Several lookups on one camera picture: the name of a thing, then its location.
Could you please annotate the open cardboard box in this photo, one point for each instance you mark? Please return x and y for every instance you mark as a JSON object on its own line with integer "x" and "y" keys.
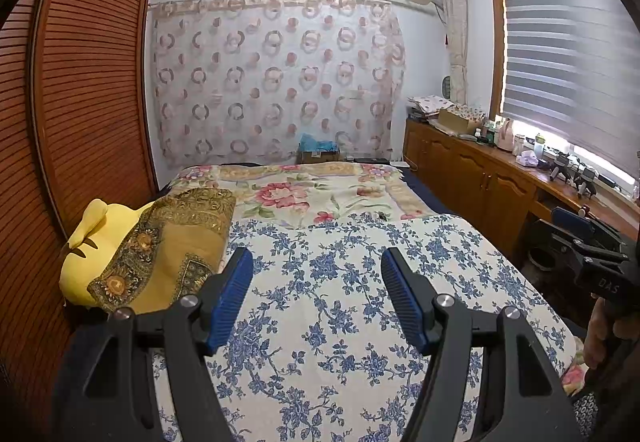
{"x": 457, "y": 121}

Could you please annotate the pink jug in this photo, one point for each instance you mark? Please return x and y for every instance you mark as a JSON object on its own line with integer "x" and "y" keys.
{"x": 506, "y": 137}

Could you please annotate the circle print sheer curtain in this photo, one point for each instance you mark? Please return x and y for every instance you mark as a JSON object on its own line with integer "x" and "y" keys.
{"x": 275, "y": 82}

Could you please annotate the pink floral blanket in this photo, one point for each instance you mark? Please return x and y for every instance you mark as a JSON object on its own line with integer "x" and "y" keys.
{"x": 300, "y": 192}

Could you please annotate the wooden sideboard cabinet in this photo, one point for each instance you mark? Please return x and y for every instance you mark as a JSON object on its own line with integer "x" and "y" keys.
{"x": 480, "y": 182}

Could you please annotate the purple plastic bag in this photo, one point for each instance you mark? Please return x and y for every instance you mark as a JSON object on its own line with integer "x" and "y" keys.
{"x": 526, "y": 160}

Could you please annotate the mustard patterned shirt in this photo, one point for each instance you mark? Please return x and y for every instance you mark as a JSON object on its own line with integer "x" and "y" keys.
{"x": 170, "y": 242}

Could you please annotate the blue floral bed sheet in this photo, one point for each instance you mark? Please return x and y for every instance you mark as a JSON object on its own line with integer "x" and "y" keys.
{"x": 325, "y": 282}

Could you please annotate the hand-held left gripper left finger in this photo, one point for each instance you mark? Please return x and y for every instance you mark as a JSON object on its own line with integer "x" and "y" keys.
{"x": 230, "y": 307}

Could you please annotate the wooden louvered wardrobe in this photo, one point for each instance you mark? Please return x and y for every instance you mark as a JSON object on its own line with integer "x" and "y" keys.
{"x": 90, "y": 72}

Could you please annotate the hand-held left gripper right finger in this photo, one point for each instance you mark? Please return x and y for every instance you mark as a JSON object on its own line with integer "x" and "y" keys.
{"x": 405, "y": 307}

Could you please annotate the beige window curtain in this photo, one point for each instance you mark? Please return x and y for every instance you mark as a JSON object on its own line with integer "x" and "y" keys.
{"x": 455, "y": 32}

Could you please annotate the blue cloth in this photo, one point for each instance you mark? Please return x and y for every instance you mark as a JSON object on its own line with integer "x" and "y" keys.
{"x": 316, "y": 143}

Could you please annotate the brown cardboard box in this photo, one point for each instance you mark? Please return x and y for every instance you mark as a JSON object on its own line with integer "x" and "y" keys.
{"x": 320, "y": 157}

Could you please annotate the person's right hand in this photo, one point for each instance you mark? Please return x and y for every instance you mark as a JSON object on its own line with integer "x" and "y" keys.
{"x": 595, "y": 337}

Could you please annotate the trash bin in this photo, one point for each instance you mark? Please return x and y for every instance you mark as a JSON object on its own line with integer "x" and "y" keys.
{"x": 542, "y": 259}

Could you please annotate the grey zebra window blind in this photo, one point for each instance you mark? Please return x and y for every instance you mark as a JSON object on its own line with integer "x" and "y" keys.
{"x": 565, "y": 62}

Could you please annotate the folded floral cloth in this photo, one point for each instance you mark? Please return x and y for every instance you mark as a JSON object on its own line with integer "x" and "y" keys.
{"x": 430, "y": 103}

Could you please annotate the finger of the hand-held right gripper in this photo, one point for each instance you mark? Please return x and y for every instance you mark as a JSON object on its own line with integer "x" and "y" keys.
{"x": 570, "y": 218}
{"x": 575, "y": 244}

